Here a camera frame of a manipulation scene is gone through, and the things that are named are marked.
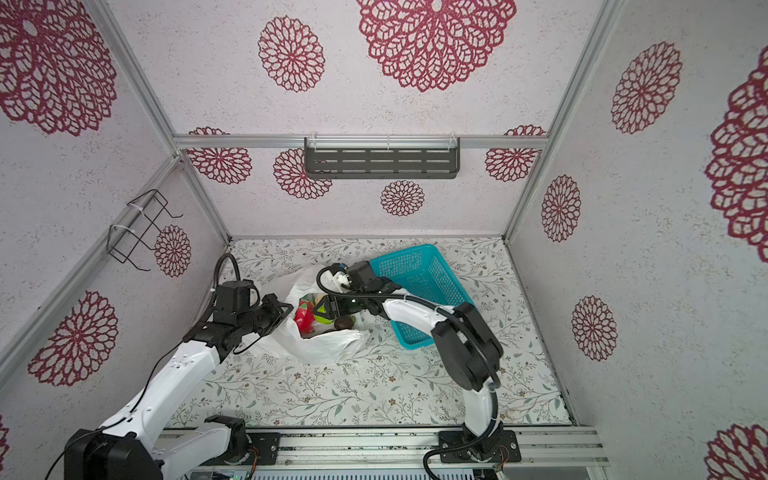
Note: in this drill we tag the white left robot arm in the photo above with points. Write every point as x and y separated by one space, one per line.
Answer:
124 446

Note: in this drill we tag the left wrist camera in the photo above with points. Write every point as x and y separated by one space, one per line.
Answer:
232 298

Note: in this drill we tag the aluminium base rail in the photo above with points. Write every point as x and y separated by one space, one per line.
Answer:
404 448

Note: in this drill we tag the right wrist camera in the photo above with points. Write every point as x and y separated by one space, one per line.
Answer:
340 279

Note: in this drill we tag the teal plastic basket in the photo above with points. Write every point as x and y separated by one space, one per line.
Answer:
422 271

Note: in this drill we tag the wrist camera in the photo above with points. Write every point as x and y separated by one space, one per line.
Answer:
340 279
232 298

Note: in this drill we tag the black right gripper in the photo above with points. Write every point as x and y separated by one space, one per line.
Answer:
331 299

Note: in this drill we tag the dark purple mangosteen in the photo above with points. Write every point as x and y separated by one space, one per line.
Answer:
344 323

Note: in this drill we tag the white plastic bag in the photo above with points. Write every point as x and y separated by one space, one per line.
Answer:
324 344

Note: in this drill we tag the red dragon fruit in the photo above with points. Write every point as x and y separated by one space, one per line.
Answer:
304 317

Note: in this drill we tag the black wire wall rack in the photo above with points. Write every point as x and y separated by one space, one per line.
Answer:
125 237

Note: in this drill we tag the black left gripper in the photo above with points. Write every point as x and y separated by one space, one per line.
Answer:
277 309

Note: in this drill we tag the dark grey wall shelf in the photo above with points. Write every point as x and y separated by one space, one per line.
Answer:
386 160

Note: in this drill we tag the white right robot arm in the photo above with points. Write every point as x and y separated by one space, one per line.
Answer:
469 350

